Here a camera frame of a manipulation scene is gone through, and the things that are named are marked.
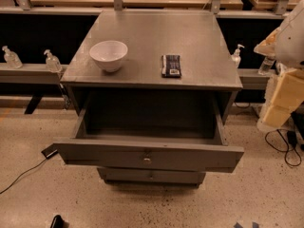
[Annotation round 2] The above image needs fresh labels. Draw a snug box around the clear pump bottle right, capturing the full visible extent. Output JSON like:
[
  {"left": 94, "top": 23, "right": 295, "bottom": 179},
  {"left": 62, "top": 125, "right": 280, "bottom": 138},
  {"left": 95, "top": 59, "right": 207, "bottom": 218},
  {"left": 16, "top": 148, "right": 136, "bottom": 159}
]
[{"left": 231, "top": 44, "right": 244, "bottom": 67}]

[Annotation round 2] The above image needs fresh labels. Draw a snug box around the grey drawer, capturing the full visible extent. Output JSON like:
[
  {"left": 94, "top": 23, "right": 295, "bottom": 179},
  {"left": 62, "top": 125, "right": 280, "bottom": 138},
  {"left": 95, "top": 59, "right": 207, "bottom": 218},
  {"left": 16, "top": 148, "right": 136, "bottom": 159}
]
[
  {"left": 98, "top": 167, "right": 205, "bottom": 185},
  {"left": 54, "top": 89, "right": 244, "bottom": 172}
]

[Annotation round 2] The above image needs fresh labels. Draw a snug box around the clear pump bottle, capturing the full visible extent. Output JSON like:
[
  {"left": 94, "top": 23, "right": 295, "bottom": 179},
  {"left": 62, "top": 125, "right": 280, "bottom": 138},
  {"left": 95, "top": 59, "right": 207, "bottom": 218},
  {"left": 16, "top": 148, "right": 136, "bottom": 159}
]
[
  {"left": 2, "top": 46, "right": 23, "bottom": 68},
  {"left": 44, "top": 49, "right": 63, "bottom": 73},
  {"left": 231, "top": 44, "right": 244, "bottom": 67}
]

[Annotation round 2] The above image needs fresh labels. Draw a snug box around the clear plastic water bottle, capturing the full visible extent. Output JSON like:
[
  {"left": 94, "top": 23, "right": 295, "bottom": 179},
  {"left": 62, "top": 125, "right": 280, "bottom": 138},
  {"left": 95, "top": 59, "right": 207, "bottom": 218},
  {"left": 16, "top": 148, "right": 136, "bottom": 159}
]
[{"left": 257, "top": 56, "right": 276, "bottom": 75}]

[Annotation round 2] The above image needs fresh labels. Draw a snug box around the grey top drawer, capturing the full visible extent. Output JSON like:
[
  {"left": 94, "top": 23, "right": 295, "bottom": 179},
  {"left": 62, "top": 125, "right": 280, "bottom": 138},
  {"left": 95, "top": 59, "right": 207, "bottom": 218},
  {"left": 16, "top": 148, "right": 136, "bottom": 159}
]
[{"left": 54, "top": 89, "right": 244, "bottom": 172}]

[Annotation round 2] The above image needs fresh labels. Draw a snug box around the black cable on floor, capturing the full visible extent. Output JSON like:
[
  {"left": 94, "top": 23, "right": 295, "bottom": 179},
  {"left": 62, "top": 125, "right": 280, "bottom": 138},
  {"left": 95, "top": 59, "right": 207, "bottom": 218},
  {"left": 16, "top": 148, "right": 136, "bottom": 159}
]
[{"left": 0, "top": 157, "right": 48, "bottom": 196}]

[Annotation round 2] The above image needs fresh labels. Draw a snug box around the grey bottom drawer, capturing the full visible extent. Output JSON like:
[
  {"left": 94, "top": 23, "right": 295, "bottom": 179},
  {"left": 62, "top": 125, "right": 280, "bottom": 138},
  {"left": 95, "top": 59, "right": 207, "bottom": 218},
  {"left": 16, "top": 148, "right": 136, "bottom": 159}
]
[{"left": 98, "top": 167, "right": 205, "bottom": 185}]

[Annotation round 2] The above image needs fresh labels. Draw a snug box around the grey drawer cabinet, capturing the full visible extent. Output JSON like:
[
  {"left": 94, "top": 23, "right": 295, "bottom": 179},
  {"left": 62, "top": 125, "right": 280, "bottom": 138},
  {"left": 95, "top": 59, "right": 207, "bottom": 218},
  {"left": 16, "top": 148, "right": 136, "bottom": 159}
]
[{"left": 59, "top": 9, "right": 244, "bottom": 188}]

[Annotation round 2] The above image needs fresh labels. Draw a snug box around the clear pump bottle far left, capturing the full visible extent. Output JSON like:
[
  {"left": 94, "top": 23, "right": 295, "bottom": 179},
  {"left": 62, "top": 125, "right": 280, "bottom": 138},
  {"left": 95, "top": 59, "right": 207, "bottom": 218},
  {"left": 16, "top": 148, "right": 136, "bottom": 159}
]
[{"left": 2, "top": 46, "right": 23, "bottom": 68}]

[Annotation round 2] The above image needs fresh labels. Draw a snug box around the black object at floor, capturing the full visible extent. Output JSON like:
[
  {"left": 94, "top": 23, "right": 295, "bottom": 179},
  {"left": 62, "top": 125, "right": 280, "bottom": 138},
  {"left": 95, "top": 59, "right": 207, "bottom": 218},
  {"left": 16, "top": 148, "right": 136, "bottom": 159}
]
[{"left": 50, "top": 215, "right": 65, "bottom": 228}]

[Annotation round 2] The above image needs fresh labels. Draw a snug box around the black power adapter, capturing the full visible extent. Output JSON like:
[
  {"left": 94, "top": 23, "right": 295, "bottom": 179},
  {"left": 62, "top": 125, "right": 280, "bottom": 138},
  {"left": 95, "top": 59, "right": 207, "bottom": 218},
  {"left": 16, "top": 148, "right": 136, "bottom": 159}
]
[{"left": 41, "top": 145, "right": 58, "bottom": 160}]

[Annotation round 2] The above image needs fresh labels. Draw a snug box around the white ceramic bowl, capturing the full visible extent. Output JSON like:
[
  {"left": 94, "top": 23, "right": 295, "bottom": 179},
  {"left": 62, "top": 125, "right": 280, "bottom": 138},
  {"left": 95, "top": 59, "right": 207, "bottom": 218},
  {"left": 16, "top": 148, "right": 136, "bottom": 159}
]
[{"left": 89, "top": 41, "right": 128, "bottom": 72}]

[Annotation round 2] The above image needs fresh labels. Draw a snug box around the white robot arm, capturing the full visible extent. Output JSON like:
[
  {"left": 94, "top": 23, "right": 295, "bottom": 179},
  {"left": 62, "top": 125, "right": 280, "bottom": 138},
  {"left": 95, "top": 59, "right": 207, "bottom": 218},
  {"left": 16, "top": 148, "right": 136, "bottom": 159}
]
[{"left": 254, "top": 0, "right": 304, "bottom": 132}]

